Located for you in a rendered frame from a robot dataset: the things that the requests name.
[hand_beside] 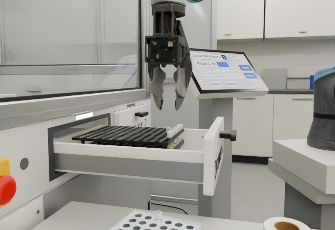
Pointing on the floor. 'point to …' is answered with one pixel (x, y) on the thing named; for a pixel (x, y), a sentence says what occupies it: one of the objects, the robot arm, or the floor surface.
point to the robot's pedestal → (305, 200)
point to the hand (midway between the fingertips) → (169, 103)
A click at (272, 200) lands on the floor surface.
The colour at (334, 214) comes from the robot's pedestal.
